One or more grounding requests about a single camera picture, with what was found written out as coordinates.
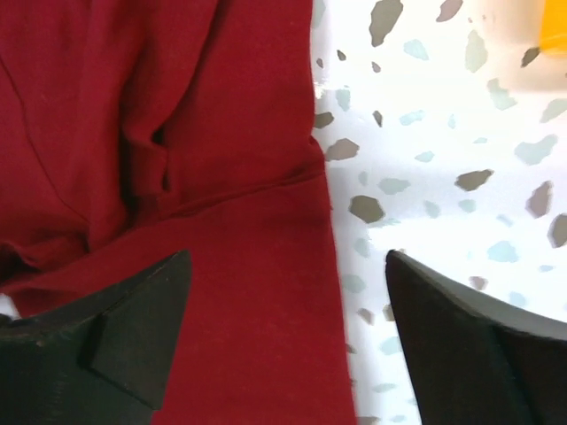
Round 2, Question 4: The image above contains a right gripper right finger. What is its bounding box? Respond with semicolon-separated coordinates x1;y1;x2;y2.
385;251;566;425

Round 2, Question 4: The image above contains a dark red t shirt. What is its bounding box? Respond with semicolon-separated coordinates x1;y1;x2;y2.
1;1;356;424

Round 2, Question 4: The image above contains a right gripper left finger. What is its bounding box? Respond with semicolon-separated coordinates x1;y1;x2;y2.
1;251;190;425

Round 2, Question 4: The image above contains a yellow plastic tray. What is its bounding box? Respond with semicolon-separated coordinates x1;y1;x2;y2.
539;0;567;57

